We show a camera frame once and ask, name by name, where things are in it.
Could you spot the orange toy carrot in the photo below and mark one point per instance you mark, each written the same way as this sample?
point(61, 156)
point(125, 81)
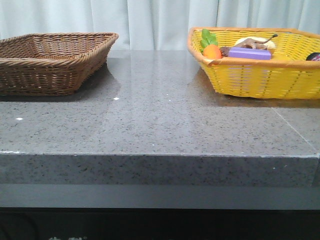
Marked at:
point(209, 45)

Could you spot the dark brown chocolate toy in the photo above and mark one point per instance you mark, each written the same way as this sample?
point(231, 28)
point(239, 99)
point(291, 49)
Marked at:
point(225, 51)

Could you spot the white curtain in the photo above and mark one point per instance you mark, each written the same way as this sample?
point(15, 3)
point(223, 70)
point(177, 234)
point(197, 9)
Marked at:
point(153, 24)

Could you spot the purple rectangular block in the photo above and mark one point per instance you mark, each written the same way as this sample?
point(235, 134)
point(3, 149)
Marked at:
point(249, 53)

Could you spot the brown toy animal figure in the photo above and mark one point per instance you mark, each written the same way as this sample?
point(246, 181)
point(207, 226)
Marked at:
point(250, 43)

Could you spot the brown wicker basket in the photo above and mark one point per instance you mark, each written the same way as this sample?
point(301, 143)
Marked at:
point(51, 64)

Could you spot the yellow woven basket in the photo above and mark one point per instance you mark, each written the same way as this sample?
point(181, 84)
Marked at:
point(287, 75)

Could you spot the black purple round object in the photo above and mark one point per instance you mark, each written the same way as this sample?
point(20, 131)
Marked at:
point(315, 56)

